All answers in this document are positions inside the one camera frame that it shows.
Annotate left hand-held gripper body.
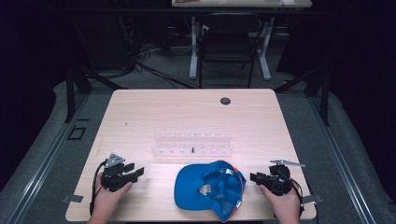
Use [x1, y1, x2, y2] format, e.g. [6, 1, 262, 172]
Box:
[101, 153, 138, 192]

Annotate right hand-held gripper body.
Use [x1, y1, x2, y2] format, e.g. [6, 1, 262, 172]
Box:
[264, 159, 306, 197]

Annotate blue baseball cap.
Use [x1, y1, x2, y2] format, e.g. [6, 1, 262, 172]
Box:
[173, 160, 248, 224]

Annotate person's right hand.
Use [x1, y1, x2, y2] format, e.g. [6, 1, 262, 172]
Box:
[259, 185, 302, 219]

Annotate person's left hand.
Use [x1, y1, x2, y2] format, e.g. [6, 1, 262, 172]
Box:
[92, 172, 134, 217]

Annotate grey tape strip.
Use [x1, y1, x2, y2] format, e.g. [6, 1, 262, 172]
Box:
[301, 194, 324, 205]
[61, 194, 85, 204]

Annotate clear acrylic peg rack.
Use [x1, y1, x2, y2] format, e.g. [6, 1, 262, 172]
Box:
[150, 132, 233, 159]

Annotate black chair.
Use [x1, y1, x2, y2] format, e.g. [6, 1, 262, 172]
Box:
[197, 13, 263, 90]

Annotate white-legged desk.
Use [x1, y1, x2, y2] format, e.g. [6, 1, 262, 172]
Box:
[171, 0, 313, 81]

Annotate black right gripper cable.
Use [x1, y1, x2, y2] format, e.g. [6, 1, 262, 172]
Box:
[279, 169, 305, 218]

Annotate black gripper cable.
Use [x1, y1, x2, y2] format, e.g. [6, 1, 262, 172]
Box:
[89, 160, 107, 217]
[279, 169, 305, 218]

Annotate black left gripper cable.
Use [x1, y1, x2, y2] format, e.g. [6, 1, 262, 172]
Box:
[89, 160, 107, 217]

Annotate aluminium floor rail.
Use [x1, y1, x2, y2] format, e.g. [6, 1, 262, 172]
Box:
[5, 92, 92, 224]
[306, 92, 378, 224]

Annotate black metal frame stand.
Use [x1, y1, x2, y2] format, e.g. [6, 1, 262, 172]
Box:
[64, 60, 129, 124]
[274, 64, 332, 127]

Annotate black floor cables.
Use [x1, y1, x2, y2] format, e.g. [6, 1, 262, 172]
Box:
[124, 18, 197, 90]

